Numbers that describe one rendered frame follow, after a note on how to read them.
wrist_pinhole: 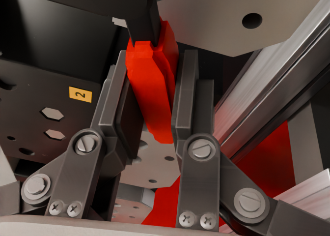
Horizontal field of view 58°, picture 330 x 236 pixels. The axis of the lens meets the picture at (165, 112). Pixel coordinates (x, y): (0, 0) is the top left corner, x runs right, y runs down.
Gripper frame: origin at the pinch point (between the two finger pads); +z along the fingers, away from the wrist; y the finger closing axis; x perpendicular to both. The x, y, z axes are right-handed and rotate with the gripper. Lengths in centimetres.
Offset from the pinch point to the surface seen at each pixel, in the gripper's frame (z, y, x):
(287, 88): 32, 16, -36
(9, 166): 4.1, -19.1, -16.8
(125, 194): 4.1, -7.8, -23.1
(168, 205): 20, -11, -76
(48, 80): 3.8, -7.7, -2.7
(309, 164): 20, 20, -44
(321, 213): 5.9, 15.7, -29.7
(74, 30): 7.6, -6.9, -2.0
